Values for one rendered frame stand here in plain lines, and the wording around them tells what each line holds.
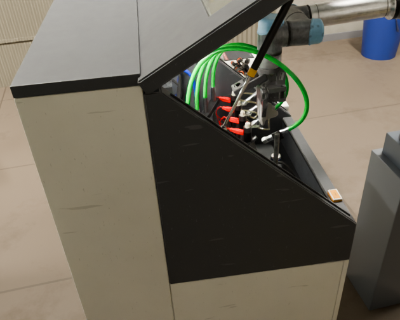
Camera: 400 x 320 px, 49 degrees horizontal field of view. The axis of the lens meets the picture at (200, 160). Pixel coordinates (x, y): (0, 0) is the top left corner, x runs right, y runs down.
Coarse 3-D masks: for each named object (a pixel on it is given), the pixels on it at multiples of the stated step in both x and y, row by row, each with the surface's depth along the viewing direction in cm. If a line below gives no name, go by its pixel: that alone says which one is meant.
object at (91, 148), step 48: (96, 0) 145; (48, 48) 111; (96, 48) 110; (48, 96) 97; (96, 96) 98; (48, 144) 103; (96, 144) 105; (144, 144) 107; (48, 192) 111; (96, 192) 113; (144, 192) 115; (96, 240) 123; (144, 240) 125; (96, 288) 134; (144, 288) 137
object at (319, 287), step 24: (336, 264) 142; (192, 288) 140; (216, 288) 141; (240, 288) 143; (264, 288) 144; (288, 288) 146; (312, 288) 148; (336, 288) 149; (192, 312) 147; (216, 312) 148; (240, 312) 150; (264, 312) 152; (288, 312) 154; (312, 312) 156; (336, 312) 157
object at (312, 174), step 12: (288, 120) 183; (300, 132) 175; (288, 144) 181; (300, 144) 168; (300, 156) 167; (312, 156) 162; (300, 168) 169; (312, 168) 156; (312, 180) 156; (324, 180) 150; (324, 192) 145
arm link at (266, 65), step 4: (276, 56) 138; (280, 56) 133; (264, 60) 133; (268, 60) 132; (280, 60) 134; (260, 64) 135; (264, 64) 134; (268, 64) 133; (272, 64) 133; (264, 68) 134; (268, 68) 134; (272, 68) 134; (276, 68) 135
